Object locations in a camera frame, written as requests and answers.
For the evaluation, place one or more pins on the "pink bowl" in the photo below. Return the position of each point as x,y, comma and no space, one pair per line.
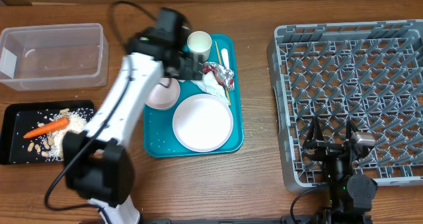
164,95

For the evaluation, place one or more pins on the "foil wrapper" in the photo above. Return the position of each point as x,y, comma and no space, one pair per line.
223,75

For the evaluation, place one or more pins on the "teal plastic tray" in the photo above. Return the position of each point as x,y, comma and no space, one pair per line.
159,138

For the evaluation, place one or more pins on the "clear plastic bin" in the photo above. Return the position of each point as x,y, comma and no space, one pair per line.
58,56

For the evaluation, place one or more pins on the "black food waste tray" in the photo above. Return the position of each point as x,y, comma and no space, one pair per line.
21,118

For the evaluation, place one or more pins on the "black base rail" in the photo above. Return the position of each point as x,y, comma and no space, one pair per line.
281,220

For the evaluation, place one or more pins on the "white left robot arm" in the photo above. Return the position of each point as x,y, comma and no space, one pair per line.
96,163

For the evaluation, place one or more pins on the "orange carrot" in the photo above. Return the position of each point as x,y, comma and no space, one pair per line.
52,126

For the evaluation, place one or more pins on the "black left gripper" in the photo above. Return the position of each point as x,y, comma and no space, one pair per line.
189,71

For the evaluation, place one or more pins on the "pile of rice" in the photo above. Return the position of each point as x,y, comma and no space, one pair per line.
49,145

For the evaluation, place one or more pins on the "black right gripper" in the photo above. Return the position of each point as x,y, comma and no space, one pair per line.
314,139

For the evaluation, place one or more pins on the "white plastic fork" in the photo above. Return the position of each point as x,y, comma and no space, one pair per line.
225,57

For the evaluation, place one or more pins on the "pink plate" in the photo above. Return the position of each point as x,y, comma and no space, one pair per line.
202,123

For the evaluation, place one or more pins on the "grey dishwasher rack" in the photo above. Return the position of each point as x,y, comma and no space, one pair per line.
366,72

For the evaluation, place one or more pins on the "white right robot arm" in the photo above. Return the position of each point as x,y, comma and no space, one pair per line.
350,194

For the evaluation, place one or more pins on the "wooden chopstick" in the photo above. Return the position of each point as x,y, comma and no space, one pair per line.
220,62

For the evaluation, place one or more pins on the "white paper cup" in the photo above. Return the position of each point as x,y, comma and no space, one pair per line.
200,43

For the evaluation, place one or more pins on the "white napkin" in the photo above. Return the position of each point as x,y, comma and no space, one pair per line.
209,85

